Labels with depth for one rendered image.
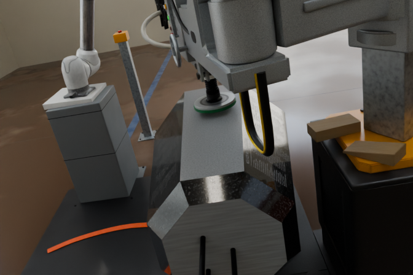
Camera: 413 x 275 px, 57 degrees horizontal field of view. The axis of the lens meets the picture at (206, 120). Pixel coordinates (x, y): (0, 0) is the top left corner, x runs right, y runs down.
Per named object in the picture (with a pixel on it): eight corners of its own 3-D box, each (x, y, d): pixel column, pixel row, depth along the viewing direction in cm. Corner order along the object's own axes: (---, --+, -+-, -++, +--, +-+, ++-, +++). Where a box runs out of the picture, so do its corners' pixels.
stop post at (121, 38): (159, 130, 405) (132, 27, 363) (157, 138, 387) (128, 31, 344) (141, 133, 407) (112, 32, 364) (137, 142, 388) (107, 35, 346)
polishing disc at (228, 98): (196, 97, 208) (195, 95, 208) (235, 91, 205) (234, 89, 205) (192, 113, 189) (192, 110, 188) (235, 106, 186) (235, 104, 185)
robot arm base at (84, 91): (60, 100, 274) (58, 93, 272) (74, 90, 294) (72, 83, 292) (83, 98, 270) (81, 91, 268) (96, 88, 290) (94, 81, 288)
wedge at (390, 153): (406, 154, 142) (406, 142, 140) (393, 167, 137) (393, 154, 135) (355, 142, 157) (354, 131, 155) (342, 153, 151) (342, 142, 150)
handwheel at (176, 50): (200, 65, 168) (193, 32, 162) (179, 71, 167) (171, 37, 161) (193, 59, 182) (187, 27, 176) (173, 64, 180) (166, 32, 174)
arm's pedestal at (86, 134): (72, 209, 296) (34, 115, 265) (92, 174, 342) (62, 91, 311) (134, 201, 291) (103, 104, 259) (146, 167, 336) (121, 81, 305)
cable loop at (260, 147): (278, 164, 126) (267, 72, 113) (268, 167, 125) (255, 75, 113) (254, 137, 147) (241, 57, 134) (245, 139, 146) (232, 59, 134)
